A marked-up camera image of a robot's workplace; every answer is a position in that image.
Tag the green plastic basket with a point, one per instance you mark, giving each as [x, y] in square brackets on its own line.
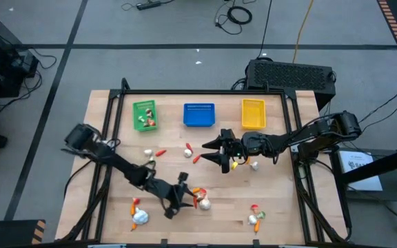
[136, 106]

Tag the black metal beam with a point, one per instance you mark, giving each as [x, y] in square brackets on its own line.
[381, 165]

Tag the black metal table frame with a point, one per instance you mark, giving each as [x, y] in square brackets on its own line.
[202, 92]

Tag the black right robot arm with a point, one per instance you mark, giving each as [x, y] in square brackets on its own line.
[277, 143]

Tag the black metal side cart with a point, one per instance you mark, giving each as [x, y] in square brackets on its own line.
[374, 196]

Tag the orange toy chili pepper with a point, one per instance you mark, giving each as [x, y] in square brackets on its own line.
[196, 189]

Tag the blue plastic basket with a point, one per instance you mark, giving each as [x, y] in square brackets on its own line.
[198, 115]

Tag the large white toy garlic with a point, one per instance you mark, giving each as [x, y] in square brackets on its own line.
[140, 217]

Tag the brown-capped toy mushroom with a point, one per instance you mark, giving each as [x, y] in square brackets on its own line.
[148, 111]

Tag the black box yellow stripes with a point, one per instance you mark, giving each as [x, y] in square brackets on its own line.
[9, 234]

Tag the black power strip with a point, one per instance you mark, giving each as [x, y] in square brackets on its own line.
[148, 5]

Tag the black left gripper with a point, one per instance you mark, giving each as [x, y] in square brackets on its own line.
[171, 193]

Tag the white paper sheet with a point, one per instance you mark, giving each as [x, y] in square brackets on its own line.
[360, 172]

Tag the black computer case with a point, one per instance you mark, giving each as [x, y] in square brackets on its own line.
[289, 77]

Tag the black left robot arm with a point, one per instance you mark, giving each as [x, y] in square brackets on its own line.
[122, 167]

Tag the large cream toy garlic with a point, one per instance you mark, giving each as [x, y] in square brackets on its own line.
[204, 204]

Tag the yellow plastic basket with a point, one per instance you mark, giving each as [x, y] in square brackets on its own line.
[253, 113]

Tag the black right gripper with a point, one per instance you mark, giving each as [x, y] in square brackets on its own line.
[233, 148]

